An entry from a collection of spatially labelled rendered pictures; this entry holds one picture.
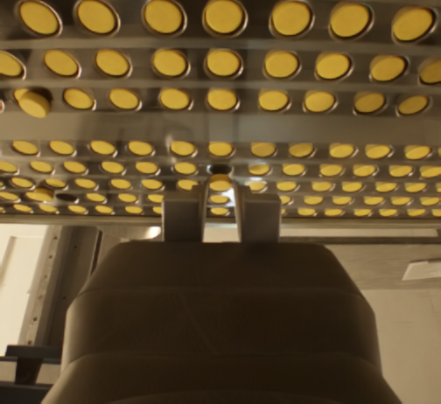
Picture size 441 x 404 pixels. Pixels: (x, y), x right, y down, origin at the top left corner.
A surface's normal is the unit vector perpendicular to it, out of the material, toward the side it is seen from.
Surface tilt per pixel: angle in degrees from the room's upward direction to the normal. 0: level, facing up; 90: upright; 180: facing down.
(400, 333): 90
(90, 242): 90
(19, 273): 90
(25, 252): 90
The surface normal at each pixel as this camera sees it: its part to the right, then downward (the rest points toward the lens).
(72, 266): -0.04, -0.50
